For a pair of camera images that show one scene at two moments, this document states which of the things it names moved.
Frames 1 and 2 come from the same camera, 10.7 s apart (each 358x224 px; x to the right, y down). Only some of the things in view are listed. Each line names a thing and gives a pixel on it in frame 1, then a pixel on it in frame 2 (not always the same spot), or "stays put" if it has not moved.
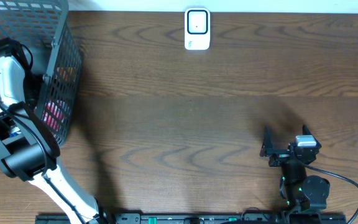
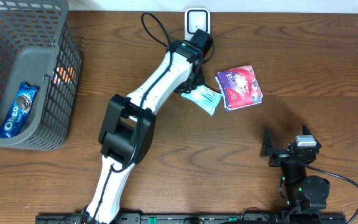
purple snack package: (55, 113) → (240, 87)
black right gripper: (285, 156) stays put
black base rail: (192, 219) stays put
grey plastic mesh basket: (46, 27) stays put
